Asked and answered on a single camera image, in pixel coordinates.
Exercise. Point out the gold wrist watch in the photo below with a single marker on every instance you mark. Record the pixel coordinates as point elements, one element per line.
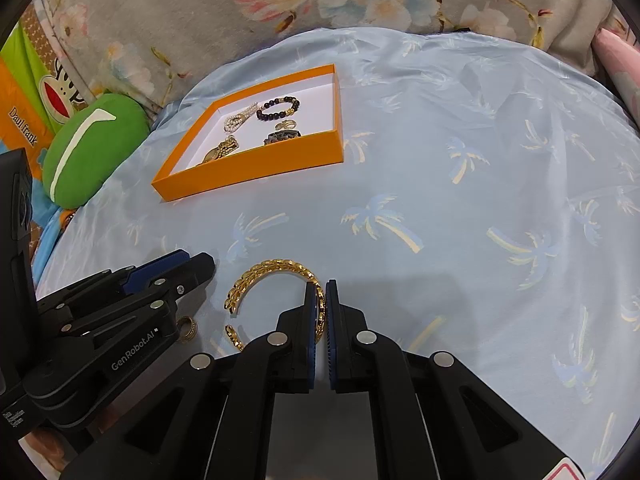
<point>222,149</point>

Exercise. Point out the left hand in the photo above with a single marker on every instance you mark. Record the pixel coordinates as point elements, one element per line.
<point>46,450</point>

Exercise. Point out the gold braided bangle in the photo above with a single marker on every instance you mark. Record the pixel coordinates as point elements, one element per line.
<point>260,271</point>

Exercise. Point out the green plush pillow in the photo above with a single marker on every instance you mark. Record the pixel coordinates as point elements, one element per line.
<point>88,149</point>

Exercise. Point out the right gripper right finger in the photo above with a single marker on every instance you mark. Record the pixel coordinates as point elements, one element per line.
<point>432,417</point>

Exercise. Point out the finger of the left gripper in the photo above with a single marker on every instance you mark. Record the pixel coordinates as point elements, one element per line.
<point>182,280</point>
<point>140,277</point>

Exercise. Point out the orange jewelry box tray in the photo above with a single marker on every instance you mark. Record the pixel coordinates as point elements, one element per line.
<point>310,97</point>

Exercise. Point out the colourful cartoon monkey bedsheet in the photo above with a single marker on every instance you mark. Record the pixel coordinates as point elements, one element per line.
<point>38,97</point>

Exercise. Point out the light blue palm bedsheet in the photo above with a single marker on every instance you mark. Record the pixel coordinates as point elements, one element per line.
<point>487,205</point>

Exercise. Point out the gold hoop earring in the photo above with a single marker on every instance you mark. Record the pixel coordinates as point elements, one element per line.
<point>234,337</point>

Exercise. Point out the small gold earring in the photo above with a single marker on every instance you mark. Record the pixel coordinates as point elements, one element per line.
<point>286,125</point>

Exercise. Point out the pink pillow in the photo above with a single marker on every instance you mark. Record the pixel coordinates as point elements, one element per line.
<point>621,61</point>

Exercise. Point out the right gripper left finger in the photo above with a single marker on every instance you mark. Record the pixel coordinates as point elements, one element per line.
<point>210,418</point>

